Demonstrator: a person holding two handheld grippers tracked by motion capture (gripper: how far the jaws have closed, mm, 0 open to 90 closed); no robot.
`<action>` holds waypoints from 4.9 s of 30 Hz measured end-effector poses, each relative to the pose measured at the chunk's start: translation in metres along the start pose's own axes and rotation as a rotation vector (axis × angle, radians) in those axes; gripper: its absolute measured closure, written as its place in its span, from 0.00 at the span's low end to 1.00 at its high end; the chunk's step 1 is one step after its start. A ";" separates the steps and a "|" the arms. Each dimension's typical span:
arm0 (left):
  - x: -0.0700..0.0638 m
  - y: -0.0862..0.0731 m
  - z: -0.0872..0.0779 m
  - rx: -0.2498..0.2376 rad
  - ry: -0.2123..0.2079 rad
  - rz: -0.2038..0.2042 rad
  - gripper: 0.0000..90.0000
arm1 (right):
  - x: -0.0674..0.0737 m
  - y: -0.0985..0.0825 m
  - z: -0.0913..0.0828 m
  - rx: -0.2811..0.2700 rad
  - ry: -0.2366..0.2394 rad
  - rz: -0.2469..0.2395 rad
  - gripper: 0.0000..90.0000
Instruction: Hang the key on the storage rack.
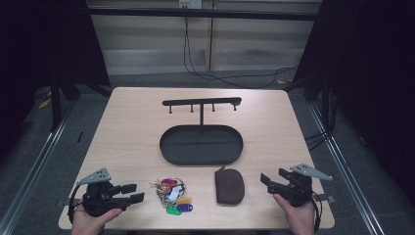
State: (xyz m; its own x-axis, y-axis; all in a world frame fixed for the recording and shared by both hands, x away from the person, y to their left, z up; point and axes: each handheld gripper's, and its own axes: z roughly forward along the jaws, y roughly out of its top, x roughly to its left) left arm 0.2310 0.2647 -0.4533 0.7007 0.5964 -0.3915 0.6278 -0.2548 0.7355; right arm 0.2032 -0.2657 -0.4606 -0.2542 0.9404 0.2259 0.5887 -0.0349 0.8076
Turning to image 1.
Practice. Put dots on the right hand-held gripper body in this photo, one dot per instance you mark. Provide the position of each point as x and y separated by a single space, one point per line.
298 191

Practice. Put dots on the black horizontal bar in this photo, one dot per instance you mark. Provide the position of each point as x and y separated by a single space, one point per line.
202 13

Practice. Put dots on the black curtain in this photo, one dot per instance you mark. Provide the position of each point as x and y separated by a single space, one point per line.
39 49
375 81

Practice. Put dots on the white wall socket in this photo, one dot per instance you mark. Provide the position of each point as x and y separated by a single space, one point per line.
190 3

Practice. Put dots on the black key rack with tray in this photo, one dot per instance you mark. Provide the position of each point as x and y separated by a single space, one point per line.
200 145

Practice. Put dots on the person's left hand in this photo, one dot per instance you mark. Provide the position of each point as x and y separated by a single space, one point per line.
86 225

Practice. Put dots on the yellow floor tape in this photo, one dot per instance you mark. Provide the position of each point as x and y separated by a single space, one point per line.
44 103

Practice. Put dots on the person's right hand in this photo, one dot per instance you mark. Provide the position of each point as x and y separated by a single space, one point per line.
300 220

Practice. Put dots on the brown zip pouch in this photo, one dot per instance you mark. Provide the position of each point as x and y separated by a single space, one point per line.
229 186

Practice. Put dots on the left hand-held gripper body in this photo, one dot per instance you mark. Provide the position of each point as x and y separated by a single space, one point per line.
98 199

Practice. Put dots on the metal floor rail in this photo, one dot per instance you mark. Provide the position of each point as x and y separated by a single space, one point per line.
32 169
345 169

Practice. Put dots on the grey tape strip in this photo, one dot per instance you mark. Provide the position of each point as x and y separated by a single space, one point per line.
65 202
325 197

